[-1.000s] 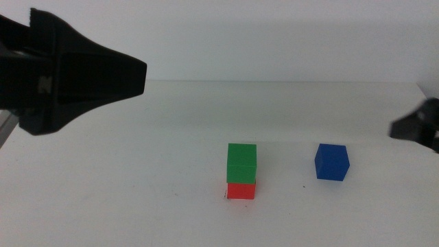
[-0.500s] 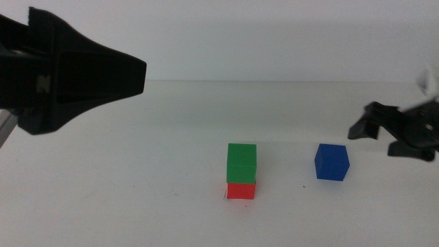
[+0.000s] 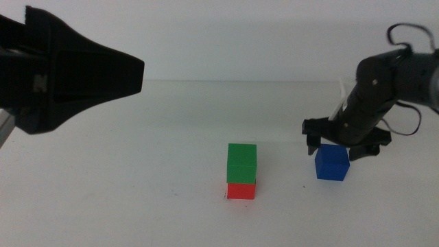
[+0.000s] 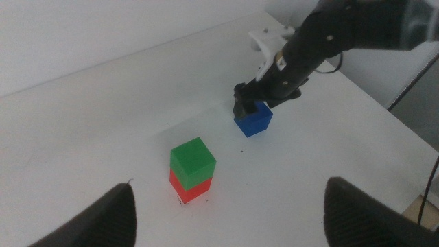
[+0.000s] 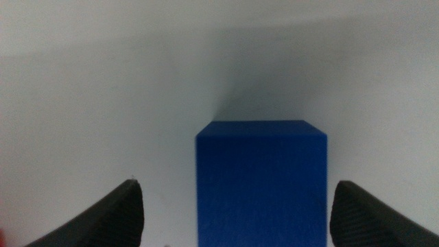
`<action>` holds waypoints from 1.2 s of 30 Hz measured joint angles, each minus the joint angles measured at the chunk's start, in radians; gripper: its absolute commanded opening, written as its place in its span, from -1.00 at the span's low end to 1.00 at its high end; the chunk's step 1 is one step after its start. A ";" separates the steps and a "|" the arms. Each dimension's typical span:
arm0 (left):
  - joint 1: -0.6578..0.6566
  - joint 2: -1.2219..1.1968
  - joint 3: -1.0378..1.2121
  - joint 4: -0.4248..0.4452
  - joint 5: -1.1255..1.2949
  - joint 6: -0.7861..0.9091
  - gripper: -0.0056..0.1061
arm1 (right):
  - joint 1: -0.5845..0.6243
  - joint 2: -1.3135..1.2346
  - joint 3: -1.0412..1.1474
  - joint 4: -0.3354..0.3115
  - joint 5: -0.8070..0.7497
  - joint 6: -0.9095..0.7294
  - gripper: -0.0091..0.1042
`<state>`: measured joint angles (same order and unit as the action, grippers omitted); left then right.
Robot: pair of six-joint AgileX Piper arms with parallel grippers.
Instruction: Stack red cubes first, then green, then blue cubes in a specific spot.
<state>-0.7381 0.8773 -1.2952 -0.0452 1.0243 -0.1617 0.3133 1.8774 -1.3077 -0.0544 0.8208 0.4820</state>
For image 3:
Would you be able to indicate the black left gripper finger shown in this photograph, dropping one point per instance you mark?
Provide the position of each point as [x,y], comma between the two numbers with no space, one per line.
[96,75]

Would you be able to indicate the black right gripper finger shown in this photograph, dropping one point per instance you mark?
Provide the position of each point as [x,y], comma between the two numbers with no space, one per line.
[312,144]
[363,152]

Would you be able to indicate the blue cube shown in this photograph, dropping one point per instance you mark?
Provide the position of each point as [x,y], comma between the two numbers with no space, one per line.
[331,164]

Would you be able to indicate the green cube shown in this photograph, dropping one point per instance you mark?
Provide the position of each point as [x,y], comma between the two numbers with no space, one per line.
[241,163]

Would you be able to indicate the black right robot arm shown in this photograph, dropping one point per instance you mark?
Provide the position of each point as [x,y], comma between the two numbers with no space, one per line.
[411,79]

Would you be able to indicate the red cube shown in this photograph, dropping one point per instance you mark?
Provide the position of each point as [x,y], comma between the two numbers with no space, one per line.
[241,191]

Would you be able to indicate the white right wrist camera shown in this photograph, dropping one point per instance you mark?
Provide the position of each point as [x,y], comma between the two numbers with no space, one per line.
[339,103]

